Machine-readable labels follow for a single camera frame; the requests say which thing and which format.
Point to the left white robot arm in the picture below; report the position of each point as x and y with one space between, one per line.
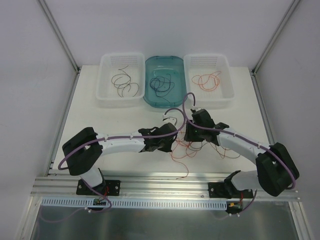
83 150

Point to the aluminium frame post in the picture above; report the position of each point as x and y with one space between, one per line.
276 34
57 31

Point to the left white perforated basket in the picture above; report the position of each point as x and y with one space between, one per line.
121 80

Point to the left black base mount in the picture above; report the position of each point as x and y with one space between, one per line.
108 187

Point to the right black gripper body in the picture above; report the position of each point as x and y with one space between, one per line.
191 135

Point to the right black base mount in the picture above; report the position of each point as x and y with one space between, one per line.
227 191

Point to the left aluminium frame post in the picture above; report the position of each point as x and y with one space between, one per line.
57 31

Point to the white perforated basket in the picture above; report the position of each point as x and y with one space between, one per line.
208 76
121 80

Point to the right white perforated basket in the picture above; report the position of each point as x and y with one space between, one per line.
208 76

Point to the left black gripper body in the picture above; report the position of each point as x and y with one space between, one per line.
164 144

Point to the white slotted cable duct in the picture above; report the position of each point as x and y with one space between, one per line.
135 203

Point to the teal transparent plastic bin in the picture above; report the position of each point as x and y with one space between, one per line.
165 83

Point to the aluminium mounting rail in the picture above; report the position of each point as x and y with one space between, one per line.
155 185

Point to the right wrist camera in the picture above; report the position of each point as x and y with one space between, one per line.
195 109

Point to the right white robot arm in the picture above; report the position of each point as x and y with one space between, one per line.
275 169

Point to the right aluminium frame post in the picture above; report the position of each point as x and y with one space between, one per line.
276 34

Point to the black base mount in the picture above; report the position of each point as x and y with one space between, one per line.
108 187
227 191

